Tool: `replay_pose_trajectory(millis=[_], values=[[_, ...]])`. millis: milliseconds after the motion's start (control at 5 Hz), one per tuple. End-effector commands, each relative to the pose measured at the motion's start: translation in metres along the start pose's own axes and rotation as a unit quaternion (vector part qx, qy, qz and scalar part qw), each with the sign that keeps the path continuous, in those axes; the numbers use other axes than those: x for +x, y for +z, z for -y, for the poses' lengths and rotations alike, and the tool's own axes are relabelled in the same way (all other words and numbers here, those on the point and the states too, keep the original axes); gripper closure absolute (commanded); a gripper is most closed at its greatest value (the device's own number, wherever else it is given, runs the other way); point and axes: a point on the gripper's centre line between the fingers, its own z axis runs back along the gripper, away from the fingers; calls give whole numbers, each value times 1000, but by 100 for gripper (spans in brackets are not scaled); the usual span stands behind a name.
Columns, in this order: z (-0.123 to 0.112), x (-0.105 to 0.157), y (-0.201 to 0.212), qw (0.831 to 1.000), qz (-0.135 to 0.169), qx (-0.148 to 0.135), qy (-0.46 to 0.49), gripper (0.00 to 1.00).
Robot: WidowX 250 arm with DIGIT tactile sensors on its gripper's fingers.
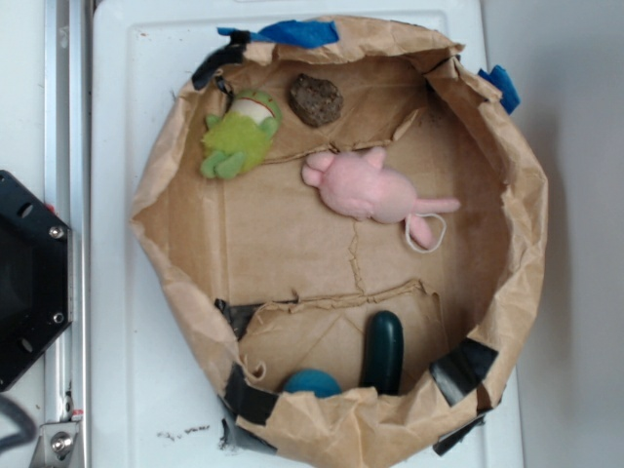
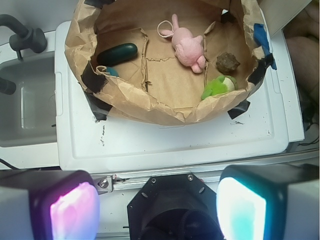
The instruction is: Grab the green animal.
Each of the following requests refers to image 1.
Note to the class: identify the green frog plush toy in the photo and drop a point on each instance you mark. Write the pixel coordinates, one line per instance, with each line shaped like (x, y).
(239, 140)

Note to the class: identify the brown paper bag bin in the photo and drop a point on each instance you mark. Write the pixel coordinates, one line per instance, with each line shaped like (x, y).
(264, 280)

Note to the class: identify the pink pig plush toy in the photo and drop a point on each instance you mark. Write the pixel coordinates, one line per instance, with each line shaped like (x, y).
(362, 187)

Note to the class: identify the brown rock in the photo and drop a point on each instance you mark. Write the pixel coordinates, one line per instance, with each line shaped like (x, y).
(316, 102)

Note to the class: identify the dark green cucumber toy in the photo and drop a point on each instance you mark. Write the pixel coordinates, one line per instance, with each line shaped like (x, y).
(384, 353)

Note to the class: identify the blue ball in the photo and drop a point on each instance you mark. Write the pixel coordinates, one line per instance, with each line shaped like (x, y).
(320, 383)

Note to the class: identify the white plastic tray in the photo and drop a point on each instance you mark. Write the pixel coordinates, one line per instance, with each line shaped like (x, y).
(150, 405)

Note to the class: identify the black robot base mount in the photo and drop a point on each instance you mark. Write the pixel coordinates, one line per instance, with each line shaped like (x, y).
(34, 279)

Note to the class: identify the aluminium extrusion rail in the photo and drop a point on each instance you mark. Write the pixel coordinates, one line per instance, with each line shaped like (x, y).
(68, 34)

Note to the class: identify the metal corner bracket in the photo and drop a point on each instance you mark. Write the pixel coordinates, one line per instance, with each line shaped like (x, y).
(56, 444)

